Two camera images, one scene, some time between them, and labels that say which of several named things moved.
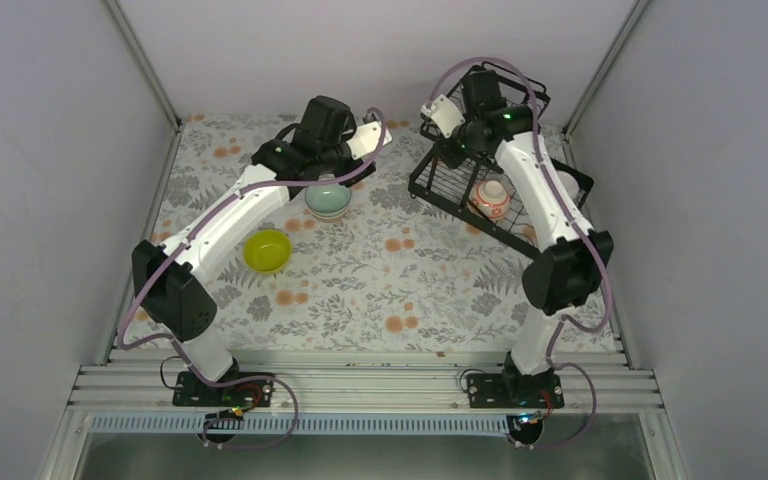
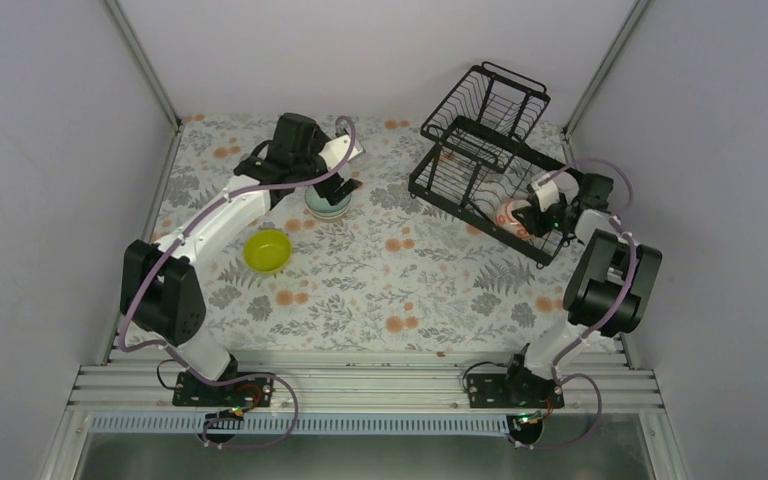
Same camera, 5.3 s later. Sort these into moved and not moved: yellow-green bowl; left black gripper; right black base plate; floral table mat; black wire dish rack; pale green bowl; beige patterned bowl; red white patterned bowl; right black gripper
Moved: right black gripper; red white patterned bowl; left black gripper
Not moved: beige patterned bowl; right black base plate; yellow-green bowl; pale green bowl; black wire dish rack; floral table mat
